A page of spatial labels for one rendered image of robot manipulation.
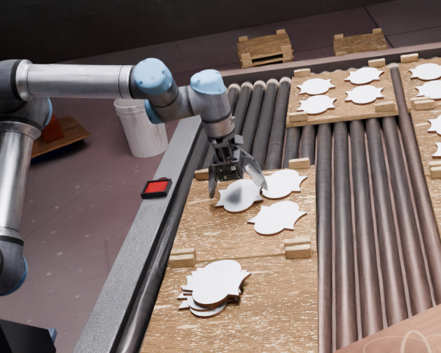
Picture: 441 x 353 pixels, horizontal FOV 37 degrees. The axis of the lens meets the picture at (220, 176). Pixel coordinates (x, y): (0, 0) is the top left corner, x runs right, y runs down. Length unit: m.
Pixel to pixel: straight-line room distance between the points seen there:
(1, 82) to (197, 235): 0.58
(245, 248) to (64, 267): 2.02
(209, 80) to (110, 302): 0.55
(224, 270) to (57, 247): 2.30
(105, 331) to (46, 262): 2.13
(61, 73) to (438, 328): 0.95
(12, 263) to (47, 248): 2.09
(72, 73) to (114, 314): 0.54
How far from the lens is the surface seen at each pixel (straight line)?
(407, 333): 1.15
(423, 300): 1.40
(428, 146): 1.92
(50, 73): 1.57
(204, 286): 1.43
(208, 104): 1.57
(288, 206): 1.69
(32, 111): 1.71
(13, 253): 1.63
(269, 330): 1.34
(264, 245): 1.57
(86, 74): 1.53
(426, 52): 2.60
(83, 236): 3.71
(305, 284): 1.43
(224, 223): 1.68
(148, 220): 1.82
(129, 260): 1.68
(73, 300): 3.25
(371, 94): 2.25
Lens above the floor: 1.82
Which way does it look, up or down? 28 degrees down
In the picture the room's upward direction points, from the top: 12 degrees counter-clockwise
